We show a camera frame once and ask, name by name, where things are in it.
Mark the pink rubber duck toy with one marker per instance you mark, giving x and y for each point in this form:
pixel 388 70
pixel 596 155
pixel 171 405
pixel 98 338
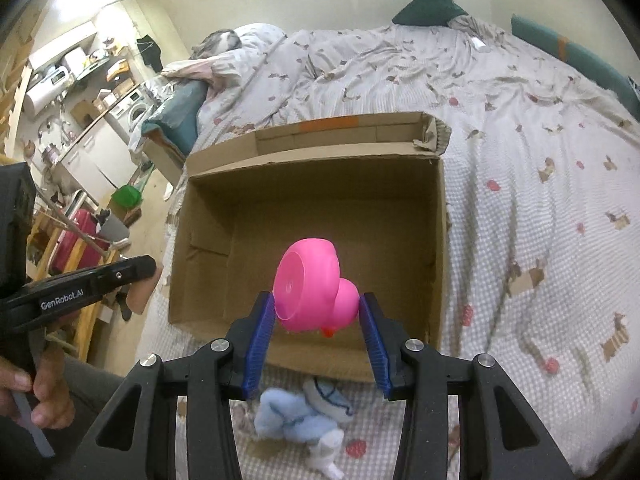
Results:
pixel 310 293

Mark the open cardboard box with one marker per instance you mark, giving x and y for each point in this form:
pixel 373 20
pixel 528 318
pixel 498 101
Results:
pixel 317 213

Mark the dark green pillow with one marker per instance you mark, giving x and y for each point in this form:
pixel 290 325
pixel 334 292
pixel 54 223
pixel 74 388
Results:
pixel 426 13

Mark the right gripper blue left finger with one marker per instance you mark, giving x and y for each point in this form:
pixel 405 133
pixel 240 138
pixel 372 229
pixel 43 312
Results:
pixel 260 324

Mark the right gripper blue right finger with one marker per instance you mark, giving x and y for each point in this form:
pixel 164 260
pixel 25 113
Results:
pixel 369 313

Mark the patterned dog print bedspread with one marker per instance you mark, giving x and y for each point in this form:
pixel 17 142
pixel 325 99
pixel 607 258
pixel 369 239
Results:
pixel 541 179

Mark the pile of crumpled bedding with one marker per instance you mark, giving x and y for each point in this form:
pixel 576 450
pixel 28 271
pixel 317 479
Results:
pixel 228 57

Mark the teal headboard cushion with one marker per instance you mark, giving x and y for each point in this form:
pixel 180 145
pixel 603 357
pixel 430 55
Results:
pixel 587 63

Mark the red suitcase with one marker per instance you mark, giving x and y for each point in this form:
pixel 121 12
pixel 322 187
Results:
pixel 66 242

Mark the green plastic dustpan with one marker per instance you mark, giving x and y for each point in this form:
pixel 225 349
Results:
pixel 127 197

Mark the white washing machine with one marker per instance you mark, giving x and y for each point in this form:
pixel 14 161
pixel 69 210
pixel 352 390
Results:
pixel 126 116

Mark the light blue fluffy sock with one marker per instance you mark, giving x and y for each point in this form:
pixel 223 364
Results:
pixel 314 417

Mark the person's left hand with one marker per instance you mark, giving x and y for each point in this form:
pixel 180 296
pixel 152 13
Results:
pixel 55 408

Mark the wooden chair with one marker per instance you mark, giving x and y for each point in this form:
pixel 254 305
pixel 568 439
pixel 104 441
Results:
pixel 41 243

